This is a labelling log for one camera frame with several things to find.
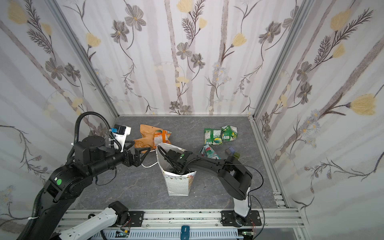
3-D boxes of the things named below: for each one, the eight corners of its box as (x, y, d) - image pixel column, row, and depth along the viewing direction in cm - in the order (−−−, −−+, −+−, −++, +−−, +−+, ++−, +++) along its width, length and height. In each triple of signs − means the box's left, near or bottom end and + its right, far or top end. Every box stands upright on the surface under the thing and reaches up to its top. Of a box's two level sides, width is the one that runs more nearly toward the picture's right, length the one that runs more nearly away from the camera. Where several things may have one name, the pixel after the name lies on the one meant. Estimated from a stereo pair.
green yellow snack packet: (222, 141, 107) (223, 138, 103) (220, 129, 115) (221, 125, 111) (237, 141, 107) (239, 138, 104) (235, 129, 115) (236, 125, 111)
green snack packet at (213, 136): (204, 145, 104) (204, 143, 101) (203, 131, 113) (204, 128, 110) (222, 146, 105) (223, 143, 102) (220, 131, 113) (221, 128, 110)
